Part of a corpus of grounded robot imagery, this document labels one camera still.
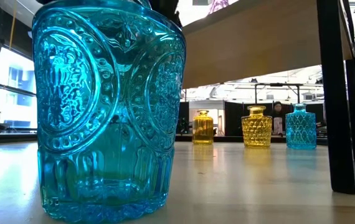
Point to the wide black partition panel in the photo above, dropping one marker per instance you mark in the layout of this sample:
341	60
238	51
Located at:
233	118

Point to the wooden shelf with black legs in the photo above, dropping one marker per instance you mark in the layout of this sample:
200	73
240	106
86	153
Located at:
258	46

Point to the person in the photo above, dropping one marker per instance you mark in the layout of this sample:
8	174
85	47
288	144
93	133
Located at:
277	107

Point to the yellow dimpled glass vase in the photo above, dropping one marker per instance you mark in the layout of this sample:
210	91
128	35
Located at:
257	130

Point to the yellow ribbed glass vase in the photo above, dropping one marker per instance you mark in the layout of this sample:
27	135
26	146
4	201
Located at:
203	130

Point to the teal embossed round vase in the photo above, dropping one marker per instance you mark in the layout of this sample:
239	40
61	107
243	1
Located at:
102	124

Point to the blue diamond-pattern glass vase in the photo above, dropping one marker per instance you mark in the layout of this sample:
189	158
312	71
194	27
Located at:
301	130

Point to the white carton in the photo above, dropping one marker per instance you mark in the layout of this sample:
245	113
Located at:
277	126

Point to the pink ribbed teardrop vase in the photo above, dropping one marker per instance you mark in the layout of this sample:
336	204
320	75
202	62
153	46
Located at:
218	5

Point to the black metal rack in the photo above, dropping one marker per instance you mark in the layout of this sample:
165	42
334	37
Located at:
277	84

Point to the narrow black partition panel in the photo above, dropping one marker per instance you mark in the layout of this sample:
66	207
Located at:
183	109

